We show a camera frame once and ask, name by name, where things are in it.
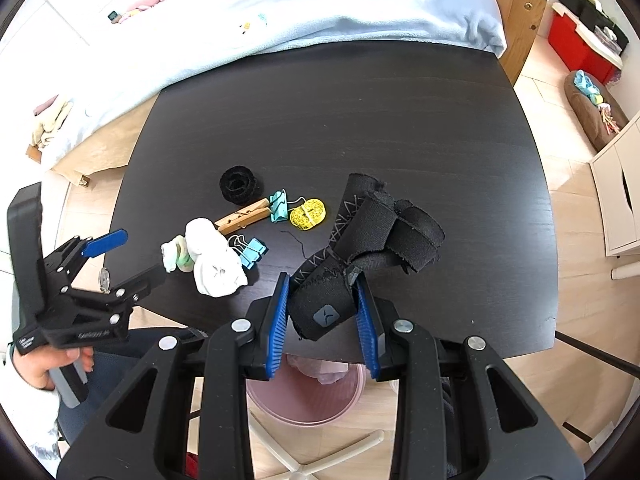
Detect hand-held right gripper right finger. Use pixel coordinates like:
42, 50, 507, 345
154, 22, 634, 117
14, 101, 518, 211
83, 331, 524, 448
350, 275, 586, 480

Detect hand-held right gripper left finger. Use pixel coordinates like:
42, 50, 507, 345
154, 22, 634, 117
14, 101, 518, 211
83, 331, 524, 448
56, 272, 291, 480

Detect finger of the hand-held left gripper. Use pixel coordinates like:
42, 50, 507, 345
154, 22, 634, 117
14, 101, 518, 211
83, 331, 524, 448
42, 229, 129, 286
65, 265, 169, 312

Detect blue binder clip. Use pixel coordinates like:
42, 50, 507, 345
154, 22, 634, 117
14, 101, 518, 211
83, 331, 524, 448
229, 234, 267, 270

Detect pink trash bin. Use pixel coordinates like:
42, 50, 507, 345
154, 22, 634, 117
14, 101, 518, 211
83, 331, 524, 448
245, 352, 363, 428

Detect white socks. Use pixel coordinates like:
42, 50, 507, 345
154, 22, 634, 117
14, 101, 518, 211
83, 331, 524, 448
185, 217, 248, 297

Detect black fabric strap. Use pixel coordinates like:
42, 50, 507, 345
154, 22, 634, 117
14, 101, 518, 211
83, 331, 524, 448
290, 172, 446, 343

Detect yellow measuring tape roll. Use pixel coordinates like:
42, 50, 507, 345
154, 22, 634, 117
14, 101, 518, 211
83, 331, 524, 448
290, 199, 328, 232

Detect wooden clothespin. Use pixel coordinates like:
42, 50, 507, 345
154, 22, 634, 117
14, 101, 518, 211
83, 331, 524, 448
215, 197, 271, 235

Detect teal binder clip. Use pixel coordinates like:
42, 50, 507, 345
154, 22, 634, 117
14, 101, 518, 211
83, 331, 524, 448
269, 190, 301, 223

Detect black velcro roll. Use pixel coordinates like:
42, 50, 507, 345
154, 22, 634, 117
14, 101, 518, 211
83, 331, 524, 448
219, 165, 264, 204

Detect person's left forearm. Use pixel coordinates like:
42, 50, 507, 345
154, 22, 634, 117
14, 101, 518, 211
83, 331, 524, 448
9, 382, 63, 465

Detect person's left hand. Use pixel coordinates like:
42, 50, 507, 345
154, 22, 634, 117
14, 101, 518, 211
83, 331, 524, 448
12, 345, 96, 391

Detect beige bed base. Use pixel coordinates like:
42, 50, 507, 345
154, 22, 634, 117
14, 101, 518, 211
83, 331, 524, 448
27, 105, 156, 188

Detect person's left leg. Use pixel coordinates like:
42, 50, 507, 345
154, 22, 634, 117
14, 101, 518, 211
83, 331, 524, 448
57, 327, 203, 443

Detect beige folded cloth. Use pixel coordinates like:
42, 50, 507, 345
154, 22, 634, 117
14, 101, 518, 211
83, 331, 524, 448
32, 95, 76, 148

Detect black metal rod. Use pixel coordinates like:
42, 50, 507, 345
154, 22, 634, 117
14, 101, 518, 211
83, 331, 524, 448
555, 330, 632, 377

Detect light blue printed blanket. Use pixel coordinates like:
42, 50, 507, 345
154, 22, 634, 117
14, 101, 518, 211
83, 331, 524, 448
40, 0, 506, 161

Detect white drawer cabinet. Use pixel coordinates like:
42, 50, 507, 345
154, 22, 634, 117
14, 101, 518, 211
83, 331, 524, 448
590, 110, 640, 258

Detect brown cushion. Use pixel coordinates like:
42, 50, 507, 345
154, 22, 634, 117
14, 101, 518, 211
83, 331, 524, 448
564, 70, 630, 151

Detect light blue cloth toy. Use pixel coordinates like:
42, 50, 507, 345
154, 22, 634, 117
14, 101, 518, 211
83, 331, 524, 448
574, 71, 603, 103

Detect red storage box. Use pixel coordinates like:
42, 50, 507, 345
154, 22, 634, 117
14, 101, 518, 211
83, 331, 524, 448
547, 2, 623, 86

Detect black storage box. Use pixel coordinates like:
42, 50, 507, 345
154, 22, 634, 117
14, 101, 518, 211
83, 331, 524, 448
557, 0, 631, 51

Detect wooden bed frame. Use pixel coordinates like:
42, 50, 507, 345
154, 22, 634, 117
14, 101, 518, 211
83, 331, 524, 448
475, 0, 553, 86

